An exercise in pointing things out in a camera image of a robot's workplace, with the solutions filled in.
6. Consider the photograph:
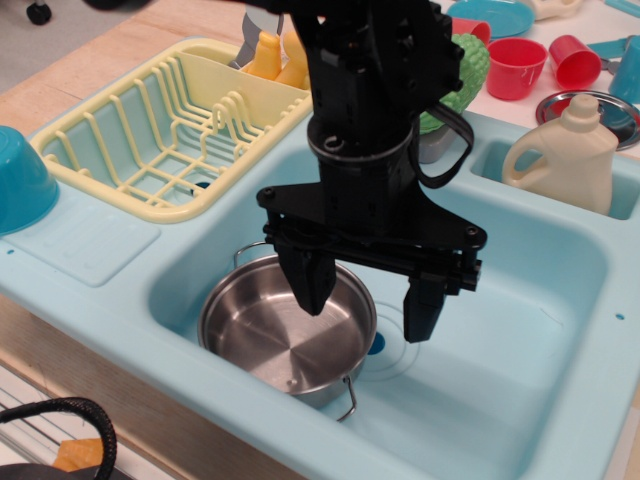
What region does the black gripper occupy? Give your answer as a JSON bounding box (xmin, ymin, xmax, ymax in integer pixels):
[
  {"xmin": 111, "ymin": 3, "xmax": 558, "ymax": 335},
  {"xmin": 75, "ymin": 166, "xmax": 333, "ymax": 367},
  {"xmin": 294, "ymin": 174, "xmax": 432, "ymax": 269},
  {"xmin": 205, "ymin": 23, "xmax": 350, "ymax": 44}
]
[{"xmin": 257, "ymin": 119, "xmax": 487, "ymax": 343}]

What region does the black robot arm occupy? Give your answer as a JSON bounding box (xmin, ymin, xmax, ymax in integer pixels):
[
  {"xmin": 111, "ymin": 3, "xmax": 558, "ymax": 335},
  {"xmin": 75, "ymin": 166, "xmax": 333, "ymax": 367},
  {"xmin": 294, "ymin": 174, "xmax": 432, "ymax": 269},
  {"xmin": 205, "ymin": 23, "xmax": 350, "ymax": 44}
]
[{"xmin": 257, "ymin": 1, "xmax": 487, "ymax": 343}]

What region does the stainless steel pot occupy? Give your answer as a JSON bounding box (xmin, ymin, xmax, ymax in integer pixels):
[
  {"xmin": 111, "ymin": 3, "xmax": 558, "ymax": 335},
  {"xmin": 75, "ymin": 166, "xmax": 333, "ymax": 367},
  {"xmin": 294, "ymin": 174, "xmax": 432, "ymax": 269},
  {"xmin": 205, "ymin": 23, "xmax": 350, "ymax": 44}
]
[{"xmin": 198, "ymin": 244, "xmax": 377, "ymax": 419}]

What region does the light blue toy sink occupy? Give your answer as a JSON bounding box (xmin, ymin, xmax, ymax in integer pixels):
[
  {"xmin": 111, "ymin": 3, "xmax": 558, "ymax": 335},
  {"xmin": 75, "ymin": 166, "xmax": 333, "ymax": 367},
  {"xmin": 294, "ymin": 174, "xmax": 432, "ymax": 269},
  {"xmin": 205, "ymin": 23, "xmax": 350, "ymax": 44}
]
[{"xmin": 1, "ymin": 115, "xmax": 639, "ymax": 479}]

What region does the yellow dish drying rack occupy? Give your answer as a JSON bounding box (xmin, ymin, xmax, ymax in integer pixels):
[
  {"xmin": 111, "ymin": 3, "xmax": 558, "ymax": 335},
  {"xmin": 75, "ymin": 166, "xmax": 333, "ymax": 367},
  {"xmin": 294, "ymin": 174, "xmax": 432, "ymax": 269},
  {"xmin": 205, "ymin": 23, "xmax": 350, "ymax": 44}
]
[{"xmin": 31, "ymin": 37, "xmax": 312, "ymax": 224}]

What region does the grey plastic cup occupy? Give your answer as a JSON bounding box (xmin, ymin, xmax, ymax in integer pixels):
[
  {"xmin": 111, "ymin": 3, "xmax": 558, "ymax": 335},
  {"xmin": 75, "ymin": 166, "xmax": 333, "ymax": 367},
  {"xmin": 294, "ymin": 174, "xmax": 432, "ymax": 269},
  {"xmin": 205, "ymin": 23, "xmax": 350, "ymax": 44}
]
[{"xmin": 419, "ymin": 125, "xmax": 456, "ymax": 164}]

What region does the yellow plastic bottle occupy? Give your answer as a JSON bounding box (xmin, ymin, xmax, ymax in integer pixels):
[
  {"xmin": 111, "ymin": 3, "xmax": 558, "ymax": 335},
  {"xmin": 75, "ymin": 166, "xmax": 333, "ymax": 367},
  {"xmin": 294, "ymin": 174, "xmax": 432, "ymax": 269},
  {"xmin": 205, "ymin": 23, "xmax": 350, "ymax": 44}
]
[
  {"xmin": 242, "ymin": 31, "xmax": 282, "ymax": 80},
  {"xmin": 275, "ymin": 31, "xmax": 309, "ymax": 90}
]

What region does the green toy vegetable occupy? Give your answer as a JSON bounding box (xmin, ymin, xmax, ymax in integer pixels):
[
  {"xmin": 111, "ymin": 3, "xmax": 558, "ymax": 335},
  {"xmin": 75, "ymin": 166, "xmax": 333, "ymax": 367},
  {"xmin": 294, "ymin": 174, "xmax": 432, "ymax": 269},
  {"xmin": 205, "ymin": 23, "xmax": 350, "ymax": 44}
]
[{"xmin": 439, "ymin": 33, "xmax": 490, "ymax": 114}]

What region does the cream detergent bottle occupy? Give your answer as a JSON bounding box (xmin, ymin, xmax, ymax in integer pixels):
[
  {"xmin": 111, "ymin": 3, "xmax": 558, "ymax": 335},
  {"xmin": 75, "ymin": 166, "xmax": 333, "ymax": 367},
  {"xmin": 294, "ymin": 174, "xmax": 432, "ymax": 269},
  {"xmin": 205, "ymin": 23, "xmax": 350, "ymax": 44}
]
[{"xmin": 502, "ymin": 94, "xmax": 618, "ymax": 215}]

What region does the red plastic cup upright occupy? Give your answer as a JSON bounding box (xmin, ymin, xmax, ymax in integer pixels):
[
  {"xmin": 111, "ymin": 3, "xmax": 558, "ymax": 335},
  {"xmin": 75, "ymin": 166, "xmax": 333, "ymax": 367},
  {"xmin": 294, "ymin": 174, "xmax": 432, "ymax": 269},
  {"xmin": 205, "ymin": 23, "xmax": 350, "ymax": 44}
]
[{"xmin": 486, "ymin": 37, "xmax": 548, "ymax": 101}]

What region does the red plastic cup behind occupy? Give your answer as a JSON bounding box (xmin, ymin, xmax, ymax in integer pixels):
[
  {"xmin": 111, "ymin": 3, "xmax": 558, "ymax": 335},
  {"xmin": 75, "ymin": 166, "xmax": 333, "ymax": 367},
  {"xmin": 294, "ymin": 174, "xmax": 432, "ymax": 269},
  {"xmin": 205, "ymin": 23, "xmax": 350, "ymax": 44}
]
[{"xmin": 452, "ymin": 17, "xmax": 492, "ymax": 46}]

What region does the teal plastic plate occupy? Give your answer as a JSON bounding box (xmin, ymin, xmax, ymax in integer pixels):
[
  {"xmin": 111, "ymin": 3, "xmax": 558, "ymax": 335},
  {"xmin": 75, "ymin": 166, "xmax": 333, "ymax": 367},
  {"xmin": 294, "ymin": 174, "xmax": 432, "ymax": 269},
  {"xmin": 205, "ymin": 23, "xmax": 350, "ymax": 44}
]
[{"xmin": 447, "ymin": 0, "xmax": 535, "ymax": 40}]

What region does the red plastic cup tipped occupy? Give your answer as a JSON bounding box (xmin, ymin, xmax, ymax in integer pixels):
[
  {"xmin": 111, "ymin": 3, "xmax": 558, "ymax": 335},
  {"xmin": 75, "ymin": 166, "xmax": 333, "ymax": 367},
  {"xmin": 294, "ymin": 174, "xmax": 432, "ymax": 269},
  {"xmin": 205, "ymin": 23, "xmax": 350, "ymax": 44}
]
[{"xmin": 549, "ymin": 35, "xmax": 601, "ymax": 90}]

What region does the silver metal lid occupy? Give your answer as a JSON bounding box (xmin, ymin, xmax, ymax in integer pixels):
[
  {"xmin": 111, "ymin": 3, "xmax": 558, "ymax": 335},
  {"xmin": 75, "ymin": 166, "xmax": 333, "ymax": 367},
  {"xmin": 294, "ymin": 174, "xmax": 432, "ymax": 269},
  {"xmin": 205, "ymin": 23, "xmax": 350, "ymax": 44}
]
[{"xmin": 535, "ymin": 90, "xmax": 639, "ymax": 151}]

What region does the cream toy kettle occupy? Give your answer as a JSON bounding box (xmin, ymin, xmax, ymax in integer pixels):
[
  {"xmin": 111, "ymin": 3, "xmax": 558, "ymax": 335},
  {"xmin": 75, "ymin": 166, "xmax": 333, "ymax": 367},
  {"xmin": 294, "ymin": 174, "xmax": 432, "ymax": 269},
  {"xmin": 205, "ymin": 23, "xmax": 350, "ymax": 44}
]
[{"xmin": 528, "ymin": 0, "xmax": 583, "ymax": 21}]

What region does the teal plastic cup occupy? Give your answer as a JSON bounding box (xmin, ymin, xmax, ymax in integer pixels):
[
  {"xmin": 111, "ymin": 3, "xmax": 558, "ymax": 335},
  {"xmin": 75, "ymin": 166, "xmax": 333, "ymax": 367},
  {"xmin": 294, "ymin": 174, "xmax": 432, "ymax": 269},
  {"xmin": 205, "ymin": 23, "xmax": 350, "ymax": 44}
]
[{"xmin": 609, "ymin": 35, "xmax": 640, "ymax": 104}]

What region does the teal plastic utensil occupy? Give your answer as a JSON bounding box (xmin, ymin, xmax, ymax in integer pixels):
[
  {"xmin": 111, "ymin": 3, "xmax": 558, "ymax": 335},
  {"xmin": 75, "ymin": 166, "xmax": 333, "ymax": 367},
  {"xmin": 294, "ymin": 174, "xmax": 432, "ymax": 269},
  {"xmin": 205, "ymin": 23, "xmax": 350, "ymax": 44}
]
[{"xmin": 588, "ymin": 35, "xmax": 634, "ymax": 60}]

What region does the orange object bottom left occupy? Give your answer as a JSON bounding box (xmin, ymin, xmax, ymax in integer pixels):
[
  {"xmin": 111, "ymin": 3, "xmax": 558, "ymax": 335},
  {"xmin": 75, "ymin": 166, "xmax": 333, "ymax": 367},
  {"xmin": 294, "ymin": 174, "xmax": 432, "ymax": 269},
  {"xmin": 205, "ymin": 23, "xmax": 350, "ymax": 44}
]
[{"xmin": 52, "ymin": 438, "xmax": 103, "ymax": 472}]

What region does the teal plastic bowl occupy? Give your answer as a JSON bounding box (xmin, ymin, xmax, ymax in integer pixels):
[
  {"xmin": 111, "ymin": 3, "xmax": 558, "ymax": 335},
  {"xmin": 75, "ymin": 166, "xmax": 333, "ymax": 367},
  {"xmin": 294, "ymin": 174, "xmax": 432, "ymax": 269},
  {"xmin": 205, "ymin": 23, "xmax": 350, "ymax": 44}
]
[{"xmin": 1, "ymin": 125, "xmax": 59, "ymax": 236}]

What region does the black caster wheel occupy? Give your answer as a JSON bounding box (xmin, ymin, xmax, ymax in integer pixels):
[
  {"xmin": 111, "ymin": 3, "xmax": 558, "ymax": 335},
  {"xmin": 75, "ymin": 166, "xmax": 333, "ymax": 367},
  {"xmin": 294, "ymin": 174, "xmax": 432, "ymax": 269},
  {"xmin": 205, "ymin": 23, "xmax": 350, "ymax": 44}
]
[{"xmin": 26, "ymin": 0, "xmax": 52, "ymax": 26}]

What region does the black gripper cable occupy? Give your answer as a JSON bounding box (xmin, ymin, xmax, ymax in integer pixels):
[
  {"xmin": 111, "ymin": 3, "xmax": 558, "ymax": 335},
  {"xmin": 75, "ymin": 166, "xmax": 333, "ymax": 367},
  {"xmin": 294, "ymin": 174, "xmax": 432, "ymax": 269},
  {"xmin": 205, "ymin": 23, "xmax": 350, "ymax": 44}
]
[{"xmin": 409, "ymin": 102, "xmax": 475, "ymax": 190}]

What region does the black braided cable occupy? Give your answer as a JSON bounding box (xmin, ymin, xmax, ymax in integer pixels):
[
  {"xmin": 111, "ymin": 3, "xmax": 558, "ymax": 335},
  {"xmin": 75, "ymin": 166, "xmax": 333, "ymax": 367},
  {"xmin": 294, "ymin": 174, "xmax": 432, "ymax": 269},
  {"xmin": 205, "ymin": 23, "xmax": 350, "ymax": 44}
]
[{"xmin": 0, "ymin": 397, "xmax": 119, "ymax": 480}]

